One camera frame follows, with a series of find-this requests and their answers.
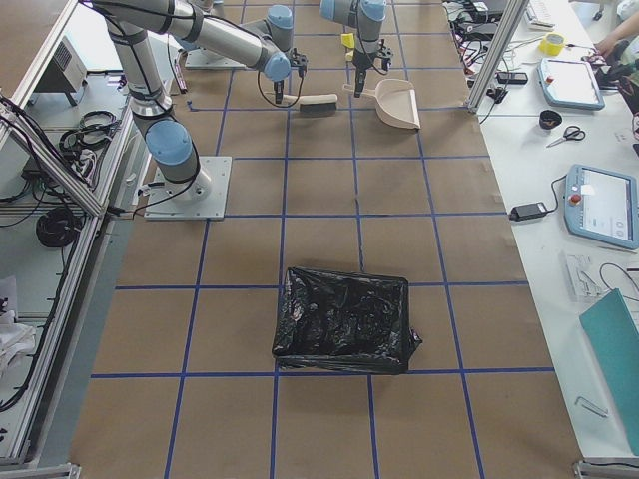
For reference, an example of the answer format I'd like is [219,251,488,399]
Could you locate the black dustpan-side gripper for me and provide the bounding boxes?
[351,41,391,97]

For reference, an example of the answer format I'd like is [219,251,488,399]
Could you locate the black brush-side gripper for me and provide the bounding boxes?
[274,47,308,104]

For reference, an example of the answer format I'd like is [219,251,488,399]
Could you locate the beige plastic dustpan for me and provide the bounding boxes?
[361,79,421,130]

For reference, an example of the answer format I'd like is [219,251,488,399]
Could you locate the yellow green sponge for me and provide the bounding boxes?
[340,33,355,62]

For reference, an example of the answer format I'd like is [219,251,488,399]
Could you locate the bin with black bag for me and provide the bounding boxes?
[272,267,422,375]

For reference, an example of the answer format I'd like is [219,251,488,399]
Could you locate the black tape roll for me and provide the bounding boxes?
[538,110,563,131]

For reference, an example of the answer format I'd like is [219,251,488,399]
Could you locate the yellow tape roll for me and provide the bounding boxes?
[538,32,565,57]

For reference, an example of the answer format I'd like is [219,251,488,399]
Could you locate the blue teach pendant far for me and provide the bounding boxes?
[537,58,605,111]

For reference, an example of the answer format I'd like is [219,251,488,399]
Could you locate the blue teach pendant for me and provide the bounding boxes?
[537,58,605,111]
[564,165,638,250]

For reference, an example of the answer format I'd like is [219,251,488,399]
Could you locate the black power adapter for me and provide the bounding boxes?
[508,202,548,222]

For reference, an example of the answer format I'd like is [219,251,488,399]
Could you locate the black scissors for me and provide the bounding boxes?
[547,125,586,148]

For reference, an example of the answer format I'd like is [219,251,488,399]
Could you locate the blue teach pendant near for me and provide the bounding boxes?
[564,165,638,250]

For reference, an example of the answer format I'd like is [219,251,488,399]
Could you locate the teal folder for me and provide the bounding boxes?
[579,289,638,455]

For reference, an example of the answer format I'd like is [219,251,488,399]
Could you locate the hex key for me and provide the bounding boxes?
[574,395,609,418]

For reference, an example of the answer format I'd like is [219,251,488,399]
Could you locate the aluminium frame post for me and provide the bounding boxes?
[466,0,527,113]

